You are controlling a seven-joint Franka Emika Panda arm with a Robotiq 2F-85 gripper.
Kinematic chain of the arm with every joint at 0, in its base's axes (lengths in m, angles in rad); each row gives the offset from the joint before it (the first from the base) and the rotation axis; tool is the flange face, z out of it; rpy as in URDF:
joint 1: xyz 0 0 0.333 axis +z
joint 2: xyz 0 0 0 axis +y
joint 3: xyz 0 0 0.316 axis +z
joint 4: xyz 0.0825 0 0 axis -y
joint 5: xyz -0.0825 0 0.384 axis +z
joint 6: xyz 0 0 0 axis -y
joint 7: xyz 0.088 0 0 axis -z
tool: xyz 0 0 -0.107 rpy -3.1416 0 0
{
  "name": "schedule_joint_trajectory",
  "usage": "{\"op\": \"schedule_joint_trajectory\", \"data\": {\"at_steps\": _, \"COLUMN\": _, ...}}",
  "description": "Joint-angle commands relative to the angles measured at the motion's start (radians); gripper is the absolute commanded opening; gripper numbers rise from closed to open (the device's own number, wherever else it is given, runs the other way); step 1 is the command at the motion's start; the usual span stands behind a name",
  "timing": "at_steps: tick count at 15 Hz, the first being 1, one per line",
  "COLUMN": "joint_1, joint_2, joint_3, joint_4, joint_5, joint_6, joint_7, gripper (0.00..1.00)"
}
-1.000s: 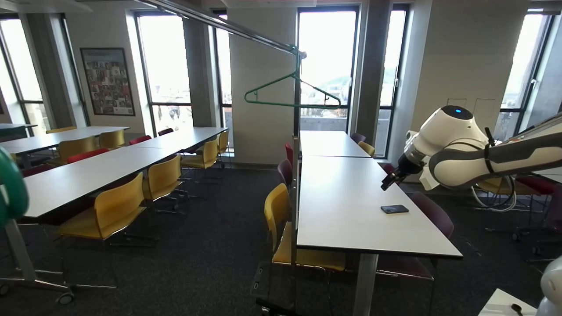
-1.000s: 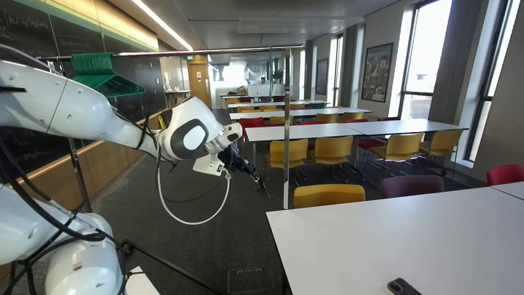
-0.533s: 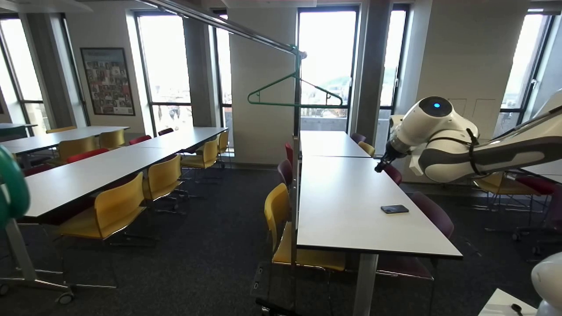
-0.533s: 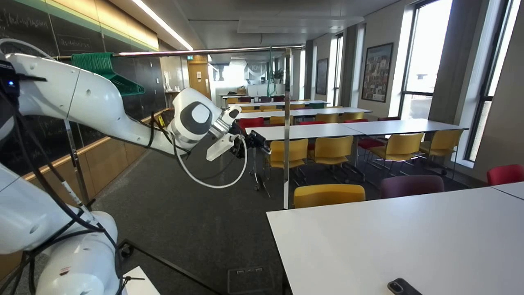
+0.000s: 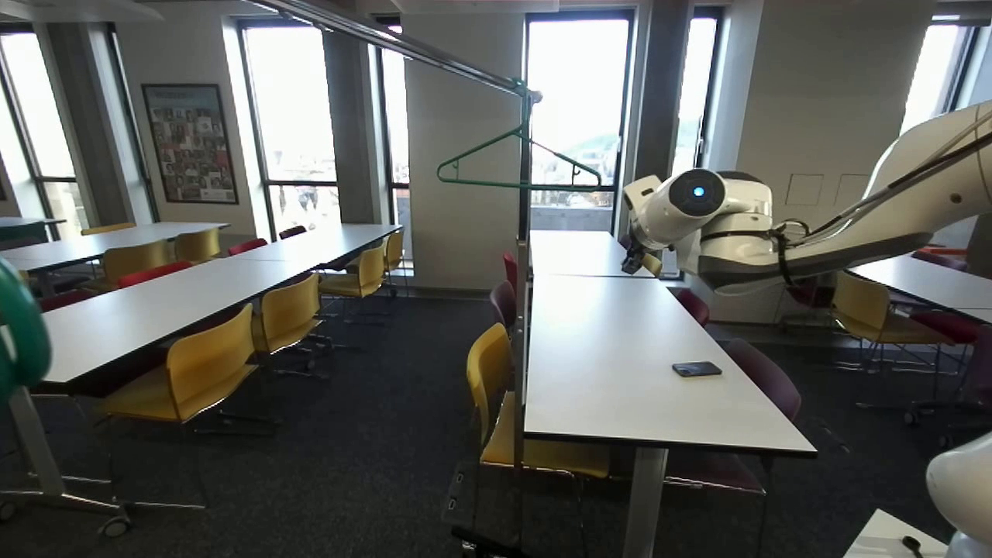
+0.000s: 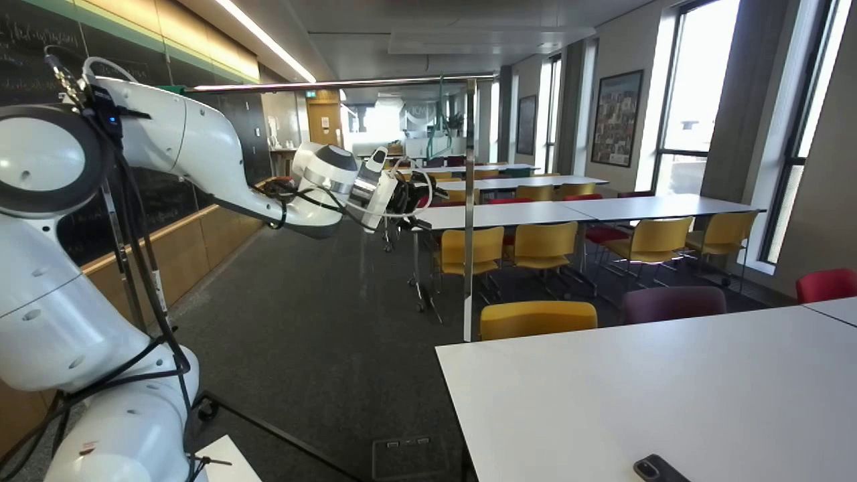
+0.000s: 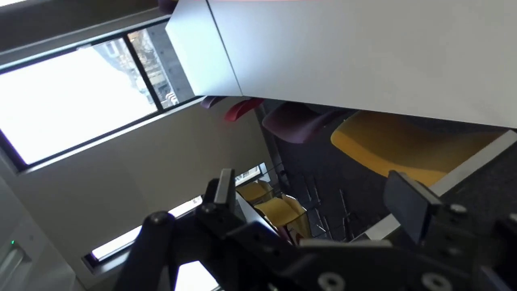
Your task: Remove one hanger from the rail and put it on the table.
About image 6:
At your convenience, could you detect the silver clothes rack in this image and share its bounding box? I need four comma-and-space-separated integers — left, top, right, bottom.
99, 74, 500, 482

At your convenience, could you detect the wooden door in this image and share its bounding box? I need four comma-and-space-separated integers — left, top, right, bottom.
306, 90, 343, 149

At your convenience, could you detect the silver rack rod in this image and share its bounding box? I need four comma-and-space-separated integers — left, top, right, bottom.
183, 74, 499, 94

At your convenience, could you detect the small framed picture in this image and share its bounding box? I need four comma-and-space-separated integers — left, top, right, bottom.
516, 94, 538, 157

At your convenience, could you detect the group of yellow and red chairs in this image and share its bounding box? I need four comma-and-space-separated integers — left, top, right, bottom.
383, 154, 761, 315

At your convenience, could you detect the window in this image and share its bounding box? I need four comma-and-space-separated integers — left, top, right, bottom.
536, 54, 564, 175
651, 0, 743, 197
758, 0, 852, 266

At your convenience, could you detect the yellow chair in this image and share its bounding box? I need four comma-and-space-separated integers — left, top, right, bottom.
479, 300, 599, 341

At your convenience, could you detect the row of white tables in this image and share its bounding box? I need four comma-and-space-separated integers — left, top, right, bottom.
399, 162, 768, 232

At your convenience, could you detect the ceiling light strip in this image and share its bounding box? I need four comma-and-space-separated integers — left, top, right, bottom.
213, 0, 318, 85

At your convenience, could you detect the large framed picture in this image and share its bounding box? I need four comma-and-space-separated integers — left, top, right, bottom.
591, 69, 645, 169

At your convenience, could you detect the floor socket box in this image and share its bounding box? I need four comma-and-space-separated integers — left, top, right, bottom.
371, 436, 434, 481

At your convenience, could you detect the purple chair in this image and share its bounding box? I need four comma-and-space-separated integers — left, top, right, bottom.
619, 286, 728, 326

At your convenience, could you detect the black smartphone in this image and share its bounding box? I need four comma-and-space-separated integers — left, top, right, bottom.
632, 453, 692, 482

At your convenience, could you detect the blackboard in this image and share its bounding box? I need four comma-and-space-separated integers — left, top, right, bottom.
0, 0, 274, 268

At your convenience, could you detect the red chair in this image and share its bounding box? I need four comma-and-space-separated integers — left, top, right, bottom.
795, 268, 857, 304

